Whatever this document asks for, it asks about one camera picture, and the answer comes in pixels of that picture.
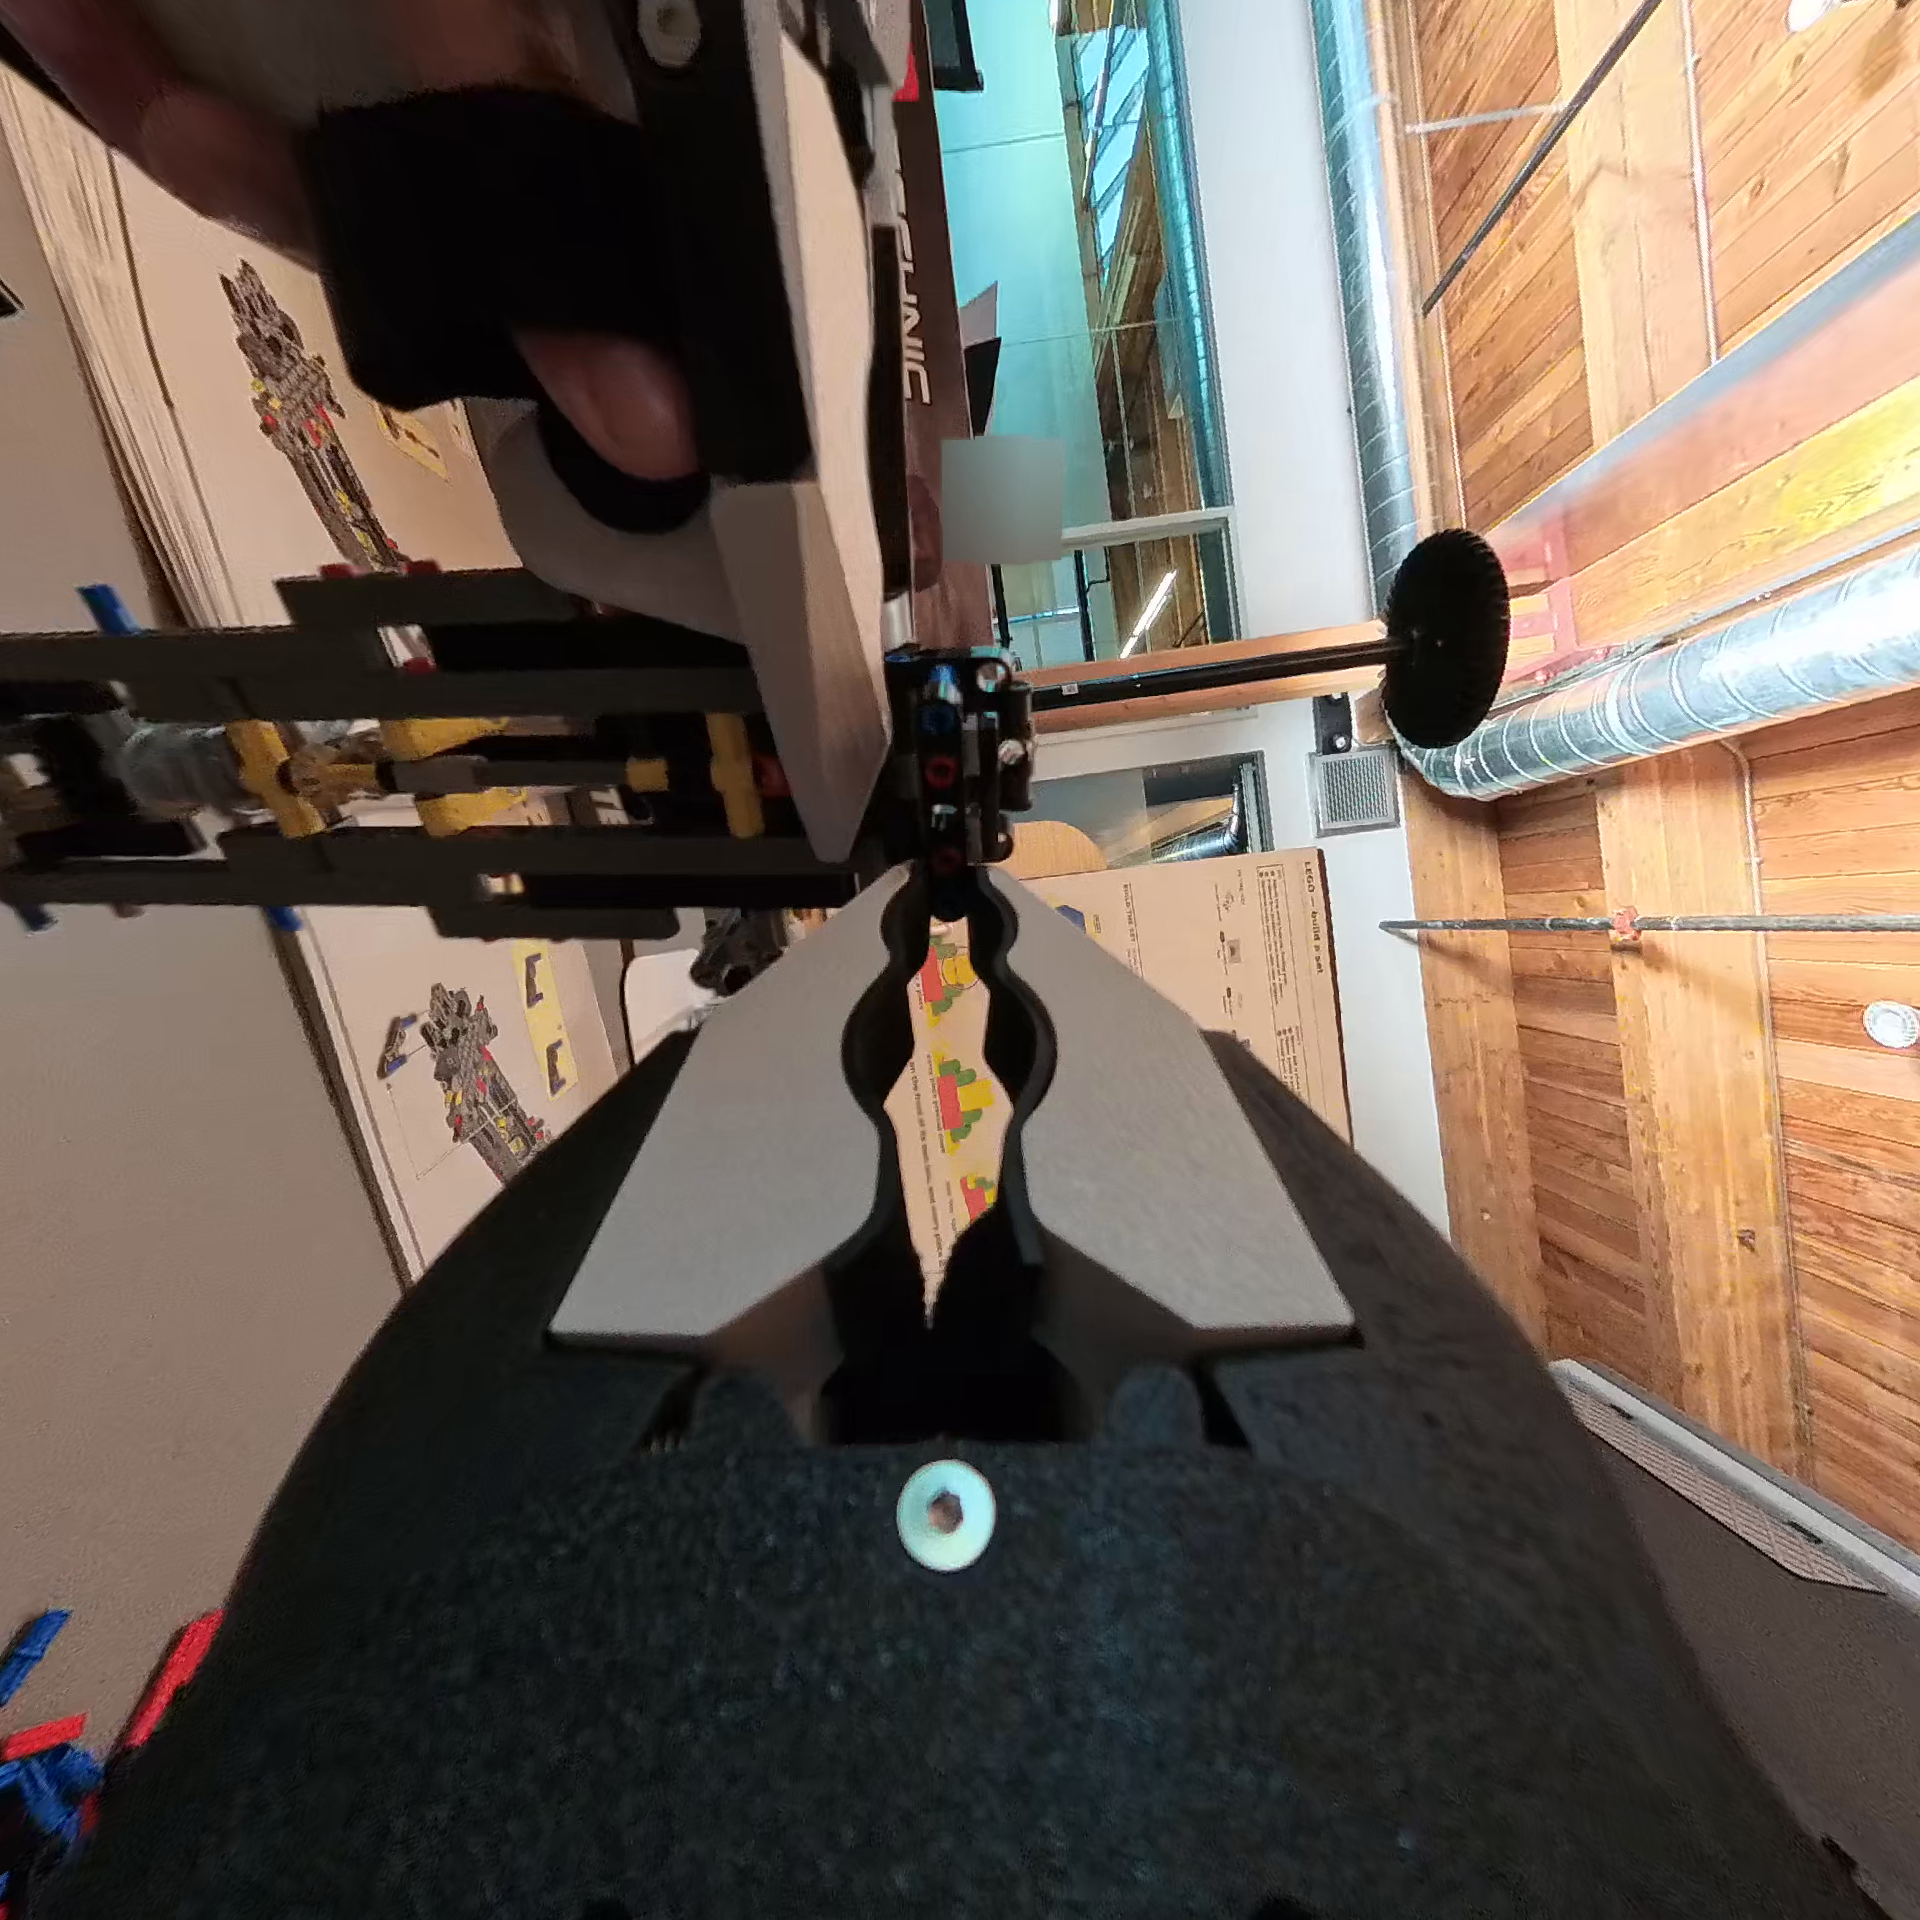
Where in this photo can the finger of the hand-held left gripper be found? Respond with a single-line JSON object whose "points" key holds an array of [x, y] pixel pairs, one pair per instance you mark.
{"points": [[825, 600]]}

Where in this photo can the pile of lego pins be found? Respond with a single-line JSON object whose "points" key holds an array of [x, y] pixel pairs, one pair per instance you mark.
{"points": [[31, 1770]]}

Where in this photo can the silver ventilation duct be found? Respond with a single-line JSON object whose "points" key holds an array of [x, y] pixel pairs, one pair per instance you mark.
{"points": [[1365, 300], [1651, 691]]}

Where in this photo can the dark lego set box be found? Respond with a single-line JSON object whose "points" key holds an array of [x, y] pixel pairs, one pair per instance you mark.
{"points": [[923, 300]]}

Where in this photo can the person's left hand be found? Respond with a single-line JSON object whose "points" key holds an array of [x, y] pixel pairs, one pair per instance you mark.
{"points": [[225, 75]]}

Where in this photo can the lego instruction booklet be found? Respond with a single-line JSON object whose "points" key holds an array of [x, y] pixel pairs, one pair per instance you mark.
{"points": [[151, 375]]}

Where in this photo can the grey wall vent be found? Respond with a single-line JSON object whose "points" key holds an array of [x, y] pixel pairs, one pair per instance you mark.
{"points": [[1358, 790]]}

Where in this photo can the printed instruction sheet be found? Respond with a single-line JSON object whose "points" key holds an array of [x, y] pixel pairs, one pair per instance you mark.
{"points": [[1200, 944]]}

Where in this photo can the long white ceiling vent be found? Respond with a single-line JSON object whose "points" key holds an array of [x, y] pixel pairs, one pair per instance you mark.
{"points": [[1724, 1485]]}

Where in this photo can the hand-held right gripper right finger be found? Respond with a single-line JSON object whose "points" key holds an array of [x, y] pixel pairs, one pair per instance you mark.
{"points": [[1184, 1184]]}

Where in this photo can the grey lego chassis assembly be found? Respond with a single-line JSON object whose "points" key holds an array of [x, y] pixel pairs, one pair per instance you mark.
{"points": [[451, 674]]}

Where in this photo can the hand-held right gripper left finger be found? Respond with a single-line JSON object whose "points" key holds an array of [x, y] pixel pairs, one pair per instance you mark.
{"points": [[705, 1184]]}

